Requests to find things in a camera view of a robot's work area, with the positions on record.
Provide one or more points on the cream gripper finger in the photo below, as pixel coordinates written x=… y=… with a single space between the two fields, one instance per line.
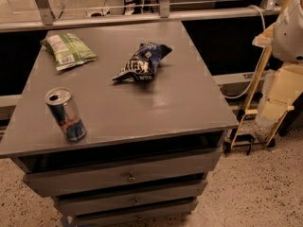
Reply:
x=264 y=39

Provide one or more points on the blue chip bag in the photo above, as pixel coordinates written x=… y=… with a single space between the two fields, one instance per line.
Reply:
x=144 y=63

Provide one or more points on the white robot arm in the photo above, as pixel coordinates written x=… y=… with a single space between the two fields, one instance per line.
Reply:
x=285 y=36

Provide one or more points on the green chip bag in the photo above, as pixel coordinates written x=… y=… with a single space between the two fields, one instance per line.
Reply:
x=68 y=50

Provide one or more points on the redbull can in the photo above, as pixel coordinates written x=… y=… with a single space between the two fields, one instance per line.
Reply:
x=62 y=105

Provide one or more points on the grey drawer cabinet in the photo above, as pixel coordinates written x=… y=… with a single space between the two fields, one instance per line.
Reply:
x=181 y=109

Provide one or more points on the middle grey drawer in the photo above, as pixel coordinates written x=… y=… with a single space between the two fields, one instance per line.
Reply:
x=131 y=198

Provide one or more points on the grey drawer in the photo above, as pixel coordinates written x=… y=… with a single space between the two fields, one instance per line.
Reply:
x=138 y=214
x=131 y=198
x=86 y=178

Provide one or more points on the bottom grey drawer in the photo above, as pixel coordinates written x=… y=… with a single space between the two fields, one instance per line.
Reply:
x=138 y=214

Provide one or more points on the grey metal railing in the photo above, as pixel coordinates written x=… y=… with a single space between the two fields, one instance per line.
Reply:
x=26 y=15

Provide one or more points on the top grey drawer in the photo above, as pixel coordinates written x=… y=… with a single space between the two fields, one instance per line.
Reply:
x=86 y=178

